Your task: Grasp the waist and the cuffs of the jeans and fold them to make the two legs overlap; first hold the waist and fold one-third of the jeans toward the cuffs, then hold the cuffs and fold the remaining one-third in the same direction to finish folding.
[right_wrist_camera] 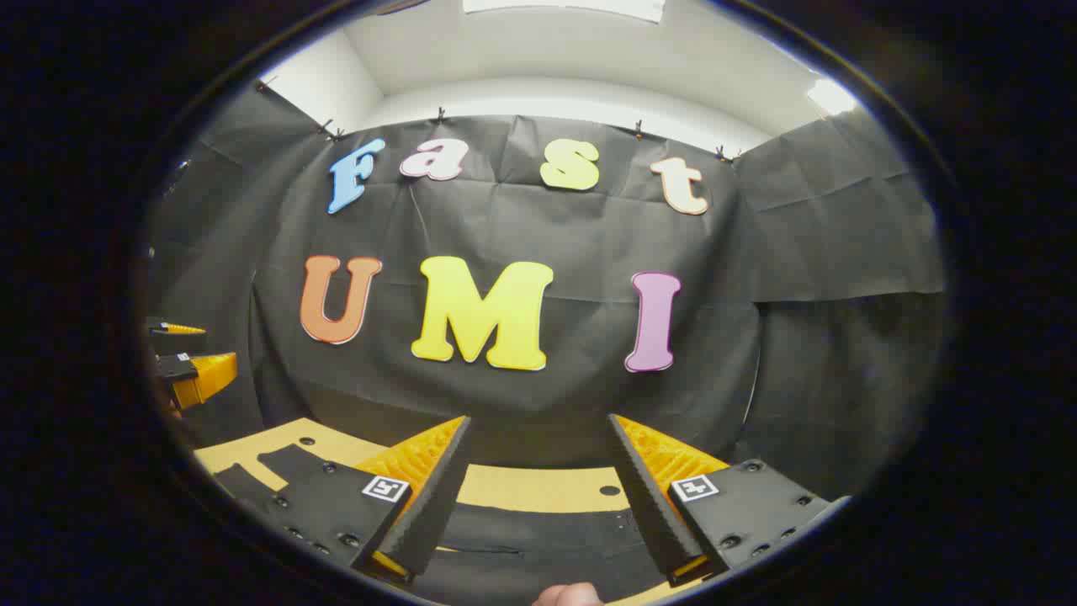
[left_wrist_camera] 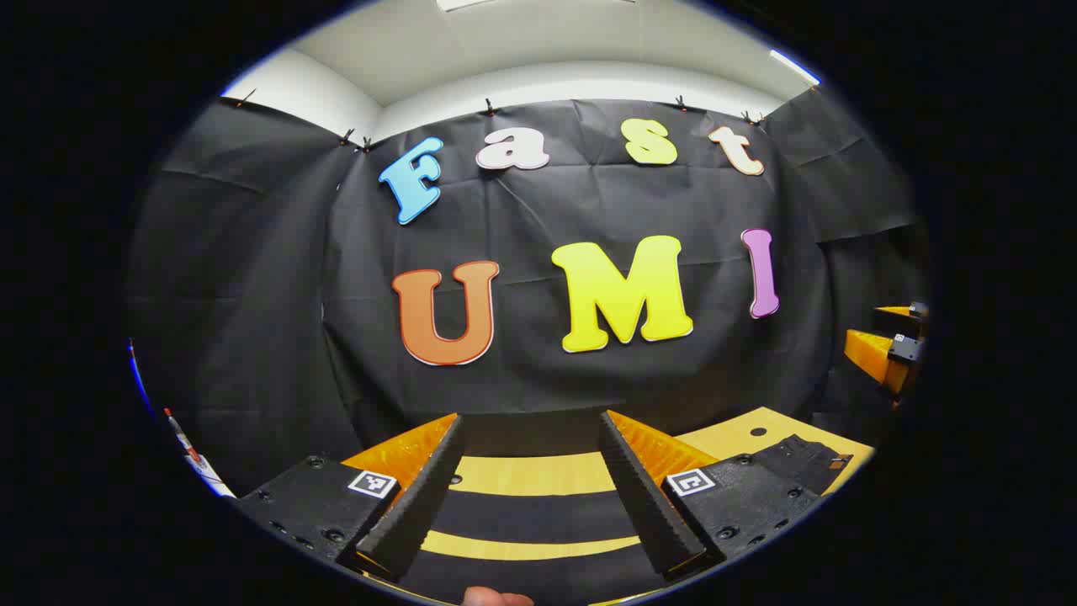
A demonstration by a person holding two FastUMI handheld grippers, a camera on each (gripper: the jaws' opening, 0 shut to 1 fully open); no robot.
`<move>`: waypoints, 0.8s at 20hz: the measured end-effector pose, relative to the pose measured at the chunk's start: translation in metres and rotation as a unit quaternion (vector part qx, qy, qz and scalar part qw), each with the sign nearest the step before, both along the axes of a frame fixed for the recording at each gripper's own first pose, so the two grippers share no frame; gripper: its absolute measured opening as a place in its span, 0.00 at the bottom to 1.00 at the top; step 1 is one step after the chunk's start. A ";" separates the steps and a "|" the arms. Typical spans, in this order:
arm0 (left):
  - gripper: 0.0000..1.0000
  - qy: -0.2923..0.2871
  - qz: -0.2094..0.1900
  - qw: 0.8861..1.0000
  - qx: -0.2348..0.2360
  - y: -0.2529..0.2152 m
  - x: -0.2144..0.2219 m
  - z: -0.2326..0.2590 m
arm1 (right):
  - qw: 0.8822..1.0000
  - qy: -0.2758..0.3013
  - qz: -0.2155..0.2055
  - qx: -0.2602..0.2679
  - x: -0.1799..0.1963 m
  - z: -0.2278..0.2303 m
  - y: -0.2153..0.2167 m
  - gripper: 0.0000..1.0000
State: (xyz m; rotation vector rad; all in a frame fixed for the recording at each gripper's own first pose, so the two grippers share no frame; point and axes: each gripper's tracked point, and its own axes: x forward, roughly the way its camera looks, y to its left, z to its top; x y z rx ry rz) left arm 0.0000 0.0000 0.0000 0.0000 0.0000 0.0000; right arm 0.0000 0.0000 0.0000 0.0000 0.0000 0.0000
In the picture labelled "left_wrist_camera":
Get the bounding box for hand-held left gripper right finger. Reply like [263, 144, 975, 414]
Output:
[598, 410, 823, 583]

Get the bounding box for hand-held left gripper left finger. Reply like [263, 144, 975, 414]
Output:
[238, 412, 466, 583]

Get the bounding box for black jeans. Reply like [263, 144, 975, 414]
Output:
[400, 433, 853, 606]

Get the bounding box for black backdrop cloth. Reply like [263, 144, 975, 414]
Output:
[126, 87, 931, 497]

